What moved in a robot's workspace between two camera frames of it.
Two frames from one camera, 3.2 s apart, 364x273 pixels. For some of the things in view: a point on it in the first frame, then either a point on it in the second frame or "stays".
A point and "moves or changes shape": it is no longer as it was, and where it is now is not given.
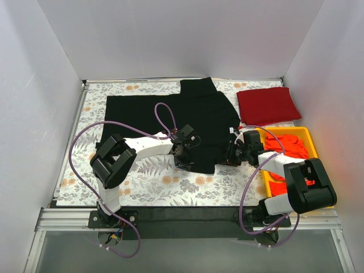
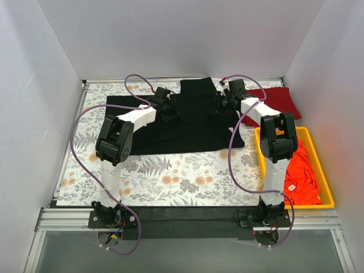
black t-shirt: [210, 115] moves or changes shape
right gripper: [231, 155] → [220, 100]
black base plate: [187, 223] stays
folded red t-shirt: [267, 106] stays
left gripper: [182, 162] → [171, 107]
